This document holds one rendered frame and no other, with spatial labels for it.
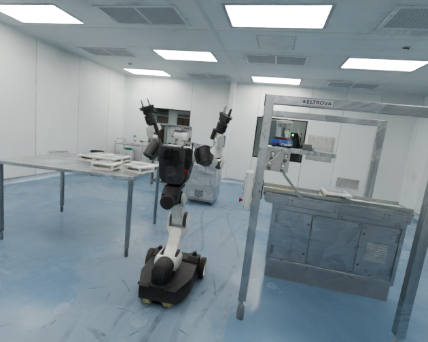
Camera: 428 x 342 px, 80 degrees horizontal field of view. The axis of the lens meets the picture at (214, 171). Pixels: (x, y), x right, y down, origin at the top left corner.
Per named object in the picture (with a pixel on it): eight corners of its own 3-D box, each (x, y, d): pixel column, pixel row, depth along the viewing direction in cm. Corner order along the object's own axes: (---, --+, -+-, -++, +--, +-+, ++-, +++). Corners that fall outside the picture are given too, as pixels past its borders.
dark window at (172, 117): (148, 142, 820) (151, 106, 803) (148, 142, 821) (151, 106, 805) (187, 147, 791) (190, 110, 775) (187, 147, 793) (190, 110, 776)
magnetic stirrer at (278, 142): (270, 146, 244) (272, 136, 243) (270, 145, 265) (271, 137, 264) (292, 148, 241) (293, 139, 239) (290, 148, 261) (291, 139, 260)
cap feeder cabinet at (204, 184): (181, 201, 509) (185, 163, 498) (191, 195, 564) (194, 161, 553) (212, 206, 496) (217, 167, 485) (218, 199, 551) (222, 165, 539)
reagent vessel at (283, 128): (274, 137, 246) (277, 117, 244) (274, 137, 261) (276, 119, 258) (291, 138, 243) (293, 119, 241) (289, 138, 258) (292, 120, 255)
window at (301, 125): (252, 156, 748) (257, 116, 731) (252, 156, 749) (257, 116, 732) (301, 163, 718) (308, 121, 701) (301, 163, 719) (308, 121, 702)
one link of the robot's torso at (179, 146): (190, 190, 194) (195, 143, 188) (147, 184, 198) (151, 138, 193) (198, 183, 223) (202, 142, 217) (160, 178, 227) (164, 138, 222)
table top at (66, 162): (-8, 163, 266) (-8, 159, 266) (62, 155, 375) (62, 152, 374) (133, 180, 258) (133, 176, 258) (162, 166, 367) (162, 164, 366)
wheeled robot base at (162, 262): (187, 312, 198) (191, 273, 193) (123, 299, 204) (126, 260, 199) (202, 270, 260) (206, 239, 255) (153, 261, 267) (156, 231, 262)
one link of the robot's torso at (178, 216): (187, 229, 242) (181, 201, 207) (168, 226, 244) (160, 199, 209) (190, 216, 252) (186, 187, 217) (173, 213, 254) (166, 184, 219)
